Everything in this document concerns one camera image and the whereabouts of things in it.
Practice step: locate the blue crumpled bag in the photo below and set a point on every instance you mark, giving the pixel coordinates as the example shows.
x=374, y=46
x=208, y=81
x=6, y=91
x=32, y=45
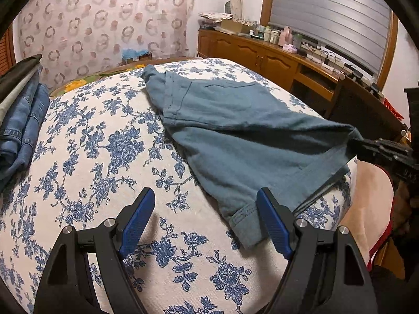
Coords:
x=134, y=54

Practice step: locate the pink fleece blanket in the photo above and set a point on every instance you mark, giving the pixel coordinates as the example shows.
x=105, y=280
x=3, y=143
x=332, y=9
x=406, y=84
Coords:
x=366, y=202

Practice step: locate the stack of papers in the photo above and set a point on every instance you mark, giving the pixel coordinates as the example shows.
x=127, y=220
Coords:
x=214, y=16

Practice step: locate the row of small bottles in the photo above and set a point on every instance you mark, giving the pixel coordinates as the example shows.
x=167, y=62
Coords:
x=268, y=34

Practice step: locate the yellow flower mat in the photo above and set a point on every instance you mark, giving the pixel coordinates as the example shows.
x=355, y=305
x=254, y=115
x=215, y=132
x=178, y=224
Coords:
x=75, y=85

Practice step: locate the black folded garment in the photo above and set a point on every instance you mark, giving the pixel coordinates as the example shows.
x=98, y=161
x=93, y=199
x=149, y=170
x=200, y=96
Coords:
x=19, y=67

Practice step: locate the cardboard box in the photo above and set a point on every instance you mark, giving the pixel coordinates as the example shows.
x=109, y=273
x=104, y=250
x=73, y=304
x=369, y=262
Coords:
x=235, y=26

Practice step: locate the red basket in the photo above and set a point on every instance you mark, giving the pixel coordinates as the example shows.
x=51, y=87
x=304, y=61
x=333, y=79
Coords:
x=392, y=109

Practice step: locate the pink box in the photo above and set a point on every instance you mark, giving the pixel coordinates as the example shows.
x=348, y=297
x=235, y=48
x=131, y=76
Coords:
x=289, y=48

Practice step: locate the red striped cloth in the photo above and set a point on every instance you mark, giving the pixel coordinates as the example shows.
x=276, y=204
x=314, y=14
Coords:
x=381, y=248

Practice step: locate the white power strip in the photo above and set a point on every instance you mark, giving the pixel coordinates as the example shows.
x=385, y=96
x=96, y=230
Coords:
x=312, y=51

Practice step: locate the blue floral bedspread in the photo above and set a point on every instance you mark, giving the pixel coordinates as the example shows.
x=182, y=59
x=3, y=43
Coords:
x=98, y=170

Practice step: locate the teal pants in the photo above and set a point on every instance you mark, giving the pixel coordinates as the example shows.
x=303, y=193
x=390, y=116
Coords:
x=235, y=121

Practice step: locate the wooden cabinet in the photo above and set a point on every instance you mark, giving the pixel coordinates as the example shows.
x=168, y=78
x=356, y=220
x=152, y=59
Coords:
x=248, y=55

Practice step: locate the dark wooden chair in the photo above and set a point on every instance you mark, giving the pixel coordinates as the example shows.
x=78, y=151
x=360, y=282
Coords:
x=360, y=111

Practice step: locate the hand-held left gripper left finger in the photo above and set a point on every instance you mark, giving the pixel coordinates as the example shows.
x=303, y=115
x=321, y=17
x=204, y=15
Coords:
x=137, y=224

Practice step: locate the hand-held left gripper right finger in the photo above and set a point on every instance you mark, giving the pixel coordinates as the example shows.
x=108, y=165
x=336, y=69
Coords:
x=273, y=225

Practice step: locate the grey folded garment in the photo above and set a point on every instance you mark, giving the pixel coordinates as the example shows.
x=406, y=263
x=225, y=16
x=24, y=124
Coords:
x=14, y=93

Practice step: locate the person's right hand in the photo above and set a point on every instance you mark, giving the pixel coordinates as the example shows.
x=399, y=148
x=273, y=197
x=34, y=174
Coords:
x=406, y=206

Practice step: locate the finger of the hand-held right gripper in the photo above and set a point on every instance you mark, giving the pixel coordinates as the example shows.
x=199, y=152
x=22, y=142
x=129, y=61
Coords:
x=376, y=150

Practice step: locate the louvered wooden wardrobe door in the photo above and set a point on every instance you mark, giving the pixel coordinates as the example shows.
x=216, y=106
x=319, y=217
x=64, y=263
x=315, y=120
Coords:
x=7, y=52

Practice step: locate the pink bottle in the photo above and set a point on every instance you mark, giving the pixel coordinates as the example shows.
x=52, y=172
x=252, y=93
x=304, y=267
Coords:
x=288, y=34

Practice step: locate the folded blue jeans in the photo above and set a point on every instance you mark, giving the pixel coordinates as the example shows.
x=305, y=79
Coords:
x=16, y=127
x=36, y=121

